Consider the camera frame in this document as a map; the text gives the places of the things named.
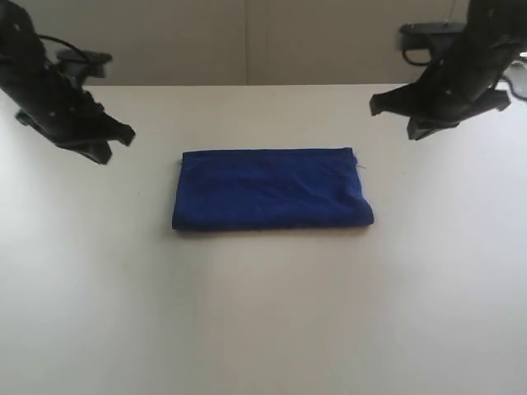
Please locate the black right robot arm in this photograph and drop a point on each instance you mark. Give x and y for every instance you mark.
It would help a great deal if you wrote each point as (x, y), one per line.
(490, 22)

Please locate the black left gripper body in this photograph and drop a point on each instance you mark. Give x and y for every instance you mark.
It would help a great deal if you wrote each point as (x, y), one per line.
(61, 112)

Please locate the blue towel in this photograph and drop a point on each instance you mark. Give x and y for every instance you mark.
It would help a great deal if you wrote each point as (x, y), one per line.
(270, 189)

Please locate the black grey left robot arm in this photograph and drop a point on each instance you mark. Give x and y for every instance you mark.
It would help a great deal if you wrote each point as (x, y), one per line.
(23, 53)

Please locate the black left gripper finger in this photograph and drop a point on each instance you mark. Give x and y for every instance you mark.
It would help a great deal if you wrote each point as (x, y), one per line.
(113, 130)
(97, 151)

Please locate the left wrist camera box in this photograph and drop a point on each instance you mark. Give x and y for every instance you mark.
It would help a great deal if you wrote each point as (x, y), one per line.
(92, 64)

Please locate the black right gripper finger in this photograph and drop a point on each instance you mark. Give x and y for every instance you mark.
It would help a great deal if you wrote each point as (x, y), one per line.
(401, 101)
(418, 128)

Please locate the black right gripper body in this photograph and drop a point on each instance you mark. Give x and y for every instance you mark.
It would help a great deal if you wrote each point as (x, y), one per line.
(461, 85)

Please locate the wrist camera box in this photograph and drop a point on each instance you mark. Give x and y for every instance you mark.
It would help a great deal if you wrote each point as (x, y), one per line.
(92, 64)
(432, 35)

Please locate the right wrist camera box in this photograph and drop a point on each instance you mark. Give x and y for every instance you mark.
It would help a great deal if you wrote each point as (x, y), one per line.
(432, 35)

